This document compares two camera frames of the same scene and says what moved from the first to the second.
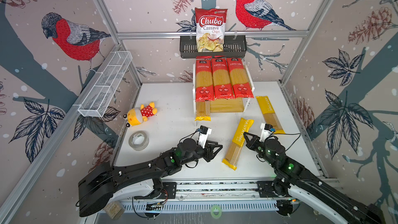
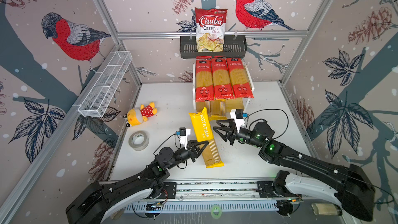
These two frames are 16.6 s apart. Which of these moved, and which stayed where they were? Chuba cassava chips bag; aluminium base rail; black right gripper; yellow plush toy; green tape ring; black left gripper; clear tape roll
Moved: black right gripper; black left gripper
Stayed: clear tape roll; green tape ring; yellow plush toy; aluminium base rail; Chuba cassava chips bag
